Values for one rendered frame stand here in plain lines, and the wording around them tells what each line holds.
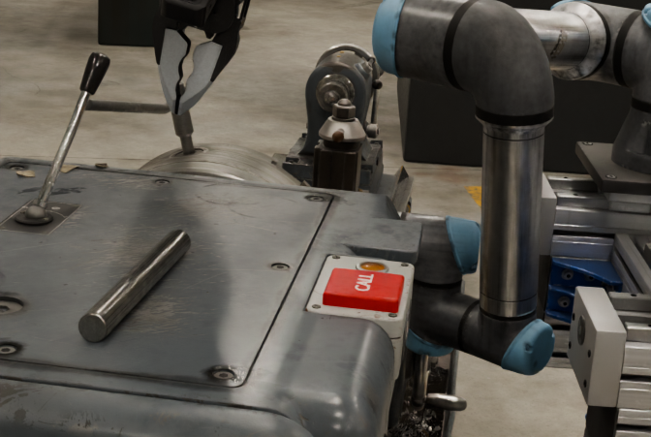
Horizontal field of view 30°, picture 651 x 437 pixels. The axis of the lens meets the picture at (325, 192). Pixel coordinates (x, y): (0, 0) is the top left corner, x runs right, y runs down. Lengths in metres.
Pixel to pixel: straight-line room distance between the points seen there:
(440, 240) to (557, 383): 2.30
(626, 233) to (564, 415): 1.91
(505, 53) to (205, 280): 0.59
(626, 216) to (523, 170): 0.36
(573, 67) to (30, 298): 1.07
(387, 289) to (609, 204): 0.90
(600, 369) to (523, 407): 2.36
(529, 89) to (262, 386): 0.73
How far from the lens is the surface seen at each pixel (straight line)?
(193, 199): 1.21
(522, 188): 1.51
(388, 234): 1.13
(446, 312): 1.65
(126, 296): 0.91
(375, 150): 2.70
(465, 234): 1.64
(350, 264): 1.05
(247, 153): 1.46
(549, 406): 3.75
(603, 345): 1.35
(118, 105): 1.28
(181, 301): 0.95
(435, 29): 1.49
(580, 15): 1.84
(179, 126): 1.44
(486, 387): 3.81
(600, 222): 1.83
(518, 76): 1.46
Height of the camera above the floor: 1.61
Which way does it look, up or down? 17 degrees down
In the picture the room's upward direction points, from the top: 4 degrees clockwise
